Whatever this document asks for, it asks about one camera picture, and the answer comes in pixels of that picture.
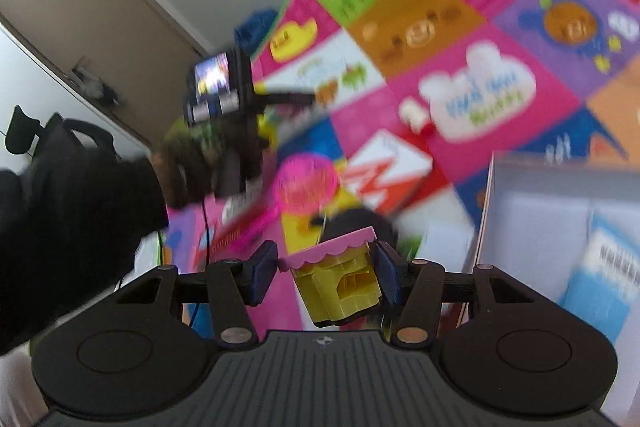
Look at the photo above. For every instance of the black office chair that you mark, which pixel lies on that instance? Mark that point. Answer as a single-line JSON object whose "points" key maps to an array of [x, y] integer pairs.
{"points": [[22, 127]]}

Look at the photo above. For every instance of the colourful printed play mat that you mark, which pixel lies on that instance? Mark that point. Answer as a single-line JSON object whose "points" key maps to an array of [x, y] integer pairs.
{"points": [[450, 37]]}

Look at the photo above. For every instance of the person's left forearm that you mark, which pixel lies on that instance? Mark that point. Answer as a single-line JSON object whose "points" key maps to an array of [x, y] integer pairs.
{"points": [[75, 247]]}

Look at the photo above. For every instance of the pink toy net scoop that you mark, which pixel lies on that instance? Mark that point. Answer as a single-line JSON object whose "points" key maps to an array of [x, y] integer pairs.
{"points": [[305, 184]]}

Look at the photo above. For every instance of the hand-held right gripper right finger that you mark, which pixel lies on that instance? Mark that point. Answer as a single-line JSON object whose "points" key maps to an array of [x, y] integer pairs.
{"points": [[389, 274]]}

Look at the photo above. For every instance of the blue and white carton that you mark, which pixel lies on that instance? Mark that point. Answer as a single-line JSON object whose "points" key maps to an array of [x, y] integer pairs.
{"points": [[605, 257]]}

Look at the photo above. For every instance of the blue cloth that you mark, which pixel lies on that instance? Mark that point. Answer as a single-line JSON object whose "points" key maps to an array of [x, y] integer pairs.
{"points": [[255, 29]]}

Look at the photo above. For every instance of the person's left hand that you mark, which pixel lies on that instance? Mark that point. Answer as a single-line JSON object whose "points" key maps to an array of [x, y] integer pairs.
{"points": [[187, 172]]}

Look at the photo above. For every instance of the pink cardboard box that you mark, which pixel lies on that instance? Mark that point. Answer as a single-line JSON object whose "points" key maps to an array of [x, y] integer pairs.
{"points": [[540, 207]]}

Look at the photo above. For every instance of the red and white card box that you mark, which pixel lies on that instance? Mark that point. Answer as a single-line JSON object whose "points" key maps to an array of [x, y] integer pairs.
{"points": [[385, 172]]}

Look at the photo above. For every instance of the yellow toy with pink roof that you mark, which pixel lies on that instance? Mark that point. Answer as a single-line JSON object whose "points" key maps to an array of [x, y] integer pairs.
{"points": [[345, 287]]}

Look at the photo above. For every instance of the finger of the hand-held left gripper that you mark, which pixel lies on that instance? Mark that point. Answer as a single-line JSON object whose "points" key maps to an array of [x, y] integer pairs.
{"points": [[287, 98]]}

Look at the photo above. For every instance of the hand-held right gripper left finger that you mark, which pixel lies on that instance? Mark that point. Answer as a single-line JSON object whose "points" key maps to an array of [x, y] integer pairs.
{"points": [[262, 274]]}

